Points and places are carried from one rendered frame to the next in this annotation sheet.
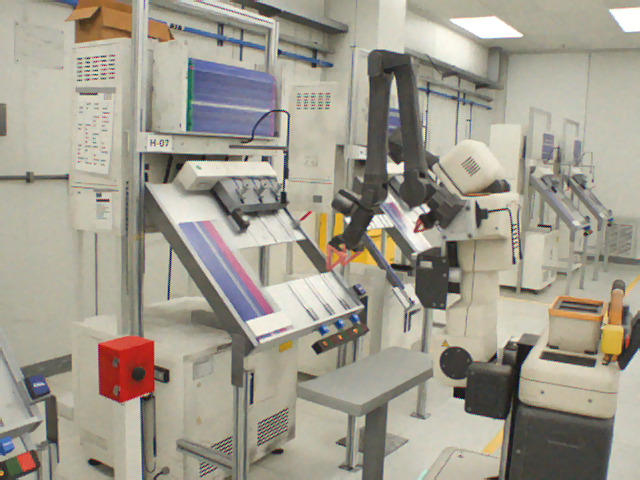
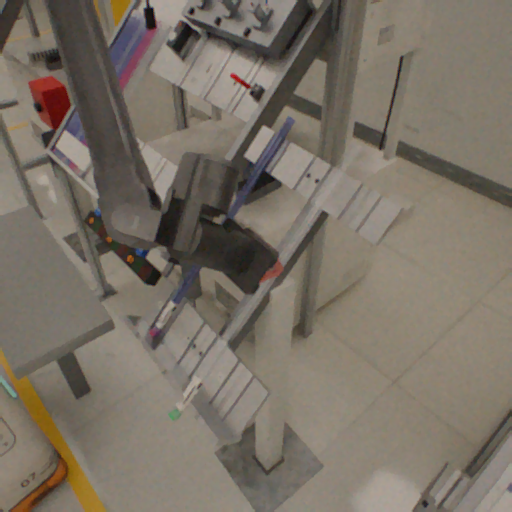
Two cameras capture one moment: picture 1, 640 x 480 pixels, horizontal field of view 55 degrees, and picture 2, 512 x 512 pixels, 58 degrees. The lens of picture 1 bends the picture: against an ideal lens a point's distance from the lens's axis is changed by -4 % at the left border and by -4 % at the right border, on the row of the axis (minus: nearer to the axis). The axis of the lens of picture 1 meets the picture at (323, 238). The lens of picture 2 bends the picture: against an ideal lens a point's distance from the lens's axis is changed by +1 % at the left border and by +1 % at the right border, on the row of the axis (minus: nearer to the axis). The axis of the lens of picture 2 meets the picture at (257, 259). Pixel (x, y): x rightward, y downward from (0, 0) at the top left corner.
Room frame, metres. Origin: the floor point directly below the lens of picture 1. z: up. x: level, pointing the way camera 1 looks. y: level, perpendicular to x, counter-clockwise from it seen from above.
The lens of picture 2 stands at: (2.96, -0.89, 1.47)
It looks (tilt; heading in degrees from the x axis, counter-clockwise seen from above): 43 degrees down; 106
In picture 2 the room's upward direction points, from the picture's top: straight up
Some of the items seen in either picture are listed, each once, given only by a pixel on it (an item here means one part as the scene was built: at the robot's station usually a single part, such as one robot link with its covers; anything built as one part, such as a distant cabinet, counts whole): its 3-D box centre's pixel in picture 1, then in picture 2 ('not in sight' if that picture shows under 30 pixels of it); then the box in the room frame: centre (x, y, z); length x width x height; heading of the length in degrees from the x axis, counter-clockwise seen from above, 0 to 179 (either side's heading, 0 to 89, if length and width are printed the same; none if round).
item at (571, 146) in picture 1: (558, 195); not in sight; (8.00, -2.96, 0.95); 1.36 x 0.82 x 1.90; 57
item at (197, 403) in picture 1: (188, 390); (264, 219); (2.59, 0.55, 0.31); 0.70 x 0.65 x 0.62; 147
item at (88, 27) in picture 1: (154, 27); not in sight; (2.64, 0.72, 1.82); 0.68 x 0.30 x 0.20; 147
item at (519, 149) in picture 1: (526, 199); not in sight; (6.79, -2.16, 0.95); 1.36 x 0.82 x 1.90; 57
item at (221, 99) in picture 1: (224, 100); not in sight; (2.57, 0.41, 1.52); 0.51 x 0.13 x 0.27; 147
